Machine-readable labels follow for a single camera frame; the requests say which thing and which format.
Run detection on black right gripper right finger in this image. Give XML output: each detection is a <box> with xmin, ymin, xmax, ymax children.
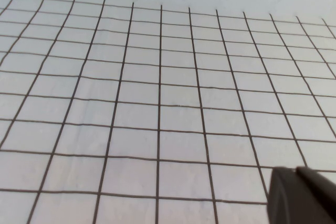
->
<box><xmin>296</xmin><ymin>166</ymin><xmax>336</xmax><ymax>224</ymax></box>

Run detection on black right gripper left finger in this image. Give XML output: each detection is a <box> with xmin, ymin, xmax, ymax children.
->
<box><xmin>266</xmin><ymin>166</ymin><xmax>305</xmax><ymax>224</ymax></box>

